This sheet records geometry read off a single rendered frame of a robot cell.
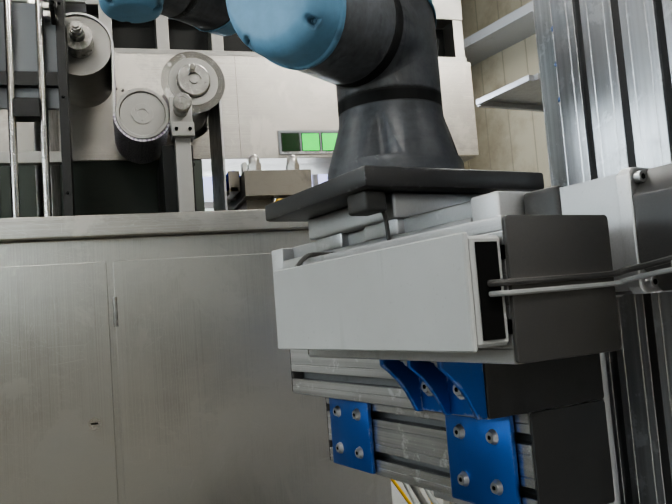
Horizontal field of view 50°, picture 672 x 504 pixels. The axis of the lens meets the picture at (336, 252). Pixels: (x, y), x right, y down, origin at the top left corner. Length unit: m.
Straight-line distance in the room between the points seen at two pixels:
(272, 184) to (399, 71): 0.96
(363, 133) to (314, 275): 0.23
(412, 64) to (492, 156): 4.47
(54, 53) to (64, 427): 0.77
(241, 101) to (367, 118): 1.38
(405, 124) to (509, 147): 4.38
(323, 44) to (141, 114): 1.10
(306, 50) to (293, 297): 0.23
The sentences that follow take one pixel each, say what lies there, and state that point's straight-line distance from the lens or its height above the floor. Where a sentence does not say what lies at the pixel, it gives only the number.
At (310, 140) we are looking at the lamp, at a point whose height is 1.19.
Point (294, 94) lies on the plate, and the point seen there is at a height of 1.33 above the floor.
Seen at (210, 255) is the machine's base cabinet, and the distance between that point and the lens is 1.43.
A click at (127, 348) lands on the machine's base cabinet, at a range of 1.41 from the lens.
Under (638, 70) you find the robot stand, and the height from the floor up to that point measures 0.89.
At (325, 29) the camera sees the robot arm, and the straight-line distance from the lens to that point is 0.67.
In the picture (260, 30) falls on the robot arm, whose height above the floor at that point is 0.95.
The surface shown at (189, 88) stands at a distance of 1.75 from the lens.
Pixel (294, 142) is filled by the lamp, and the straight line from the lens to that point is 2.11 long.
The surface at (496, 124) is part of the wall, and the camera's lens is 5.24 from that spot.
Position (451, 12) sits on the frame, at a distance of 2.43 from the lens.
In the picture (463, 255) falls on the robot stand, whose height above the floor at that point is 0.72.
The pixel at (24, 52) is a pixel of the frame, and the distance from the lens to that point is 1.69.
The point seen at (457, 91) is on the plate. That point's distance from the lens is 2.34.
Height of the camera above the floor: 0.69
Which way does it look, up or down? 5 degrees up
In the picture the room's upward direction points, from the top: 4 degrees counter-clockwise
